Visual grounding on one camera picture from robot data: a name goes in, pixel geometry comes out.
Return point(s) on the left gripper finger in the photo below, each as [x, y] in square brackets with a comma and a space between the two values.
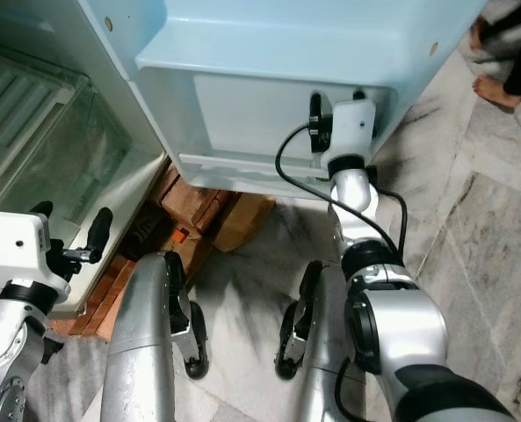
[41, 209]
[100, 233]

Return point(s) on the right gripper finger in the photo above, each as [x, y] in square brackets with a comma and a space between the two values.
[316, 107]
[358, 93]

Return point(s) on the fridge door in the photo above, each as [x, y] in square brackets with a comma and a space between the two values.
[295, 53]

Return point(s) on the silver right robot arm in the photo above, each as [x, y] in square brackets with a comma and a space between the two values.
[401, 325]

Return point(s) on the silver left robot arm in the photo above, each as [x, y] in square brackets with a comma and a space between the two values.
[10, 352]

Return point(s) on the grey fridge body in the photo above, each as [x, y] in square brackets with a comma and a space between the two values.
[146, 132]

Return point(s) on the clear crisper drawer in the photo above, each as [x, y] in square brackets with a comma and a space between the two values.
[49, 141]

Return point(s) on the light wooden block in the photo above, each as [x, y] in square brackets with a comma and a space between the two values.
[242, 220]

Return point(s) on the silver left robot leg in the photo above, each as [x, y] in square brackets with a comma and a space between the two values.
[146, 352]

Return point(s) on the silver robot leg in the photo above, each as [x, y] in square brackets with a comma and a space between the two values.
[326, 352]
[146, 352]

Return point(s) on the silver right robot leg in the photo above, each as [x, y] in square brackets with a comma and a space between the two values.
[326, 352]

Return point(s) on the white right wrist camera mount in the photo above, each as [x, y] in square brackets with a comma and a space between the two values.
[353, 127]

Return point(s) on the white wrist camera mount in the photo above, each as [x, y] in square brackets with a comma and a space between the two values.
[353, 127]
[14, 251]

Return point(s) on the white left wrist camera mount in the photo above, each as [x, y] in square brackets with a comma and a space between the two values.
[14, 251]

